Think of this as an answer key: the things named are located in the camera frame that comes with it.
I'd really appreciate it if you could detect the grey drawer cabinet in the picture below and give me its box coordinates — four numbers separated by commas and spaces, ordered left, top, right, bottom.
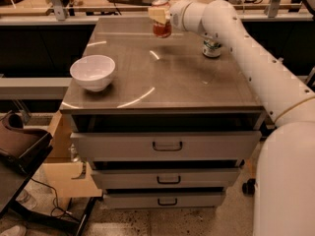
60, 17, 266, 199

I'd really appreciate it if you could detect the green white 7up can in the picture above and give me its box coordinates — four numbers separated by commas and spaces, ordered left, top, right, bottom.
202, 36, 221, 58

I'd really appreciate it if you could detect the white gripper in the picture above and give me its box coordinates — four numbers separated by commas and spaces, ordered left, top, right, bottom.
148, 0, 197, 31

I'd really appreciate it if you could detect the black cable on floor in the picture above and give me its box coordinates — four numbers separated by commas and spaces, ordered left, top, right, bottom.
30, 176, 82, 223

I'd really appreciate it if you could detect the middle grey drawer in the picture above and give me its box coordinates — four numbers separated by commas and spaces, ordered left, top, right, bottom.
92, 168, 239, 190

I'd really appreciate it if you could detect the brown black chair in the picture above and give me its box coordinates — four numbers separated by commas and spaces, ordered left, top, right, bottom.
0, 111, 54, 214

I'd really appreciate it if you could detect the red coke can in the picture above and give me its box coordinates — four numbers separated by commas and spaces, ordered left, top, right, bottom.
152, 0, 171, 38

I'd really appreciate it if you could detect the top grey drawer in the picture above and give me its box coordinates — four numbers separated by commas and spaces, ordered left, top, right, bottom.
71, 131, 261, 161

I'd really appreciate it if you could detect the grey drawer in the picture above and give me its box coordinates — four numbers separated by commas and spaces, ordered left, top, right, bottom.
71, 131, 261, 161
92, 168, 239, 190
104, 192, 225, 209

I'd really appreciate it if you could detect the cardboard box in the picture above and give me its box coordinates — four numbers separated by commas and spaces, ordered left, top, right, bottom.
43, 111, 102, 208

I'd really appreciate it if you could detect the white bowl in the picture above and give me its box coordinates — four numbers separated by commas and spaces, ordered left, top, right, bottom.
70, 55, 115, 91

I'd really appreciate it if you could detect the black office chair base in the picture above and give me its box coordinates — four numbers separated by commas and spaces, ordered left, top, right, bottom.
242, 178, 256, 196

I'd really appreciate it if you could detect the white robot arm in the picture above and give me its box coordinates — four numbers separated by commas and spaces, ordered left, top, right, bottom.
149, 0, 315, 236

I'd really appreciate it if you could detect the bottom grey drawer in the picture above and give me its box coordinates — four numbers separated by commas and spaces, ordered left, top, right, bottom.
104, 192, 225, 209

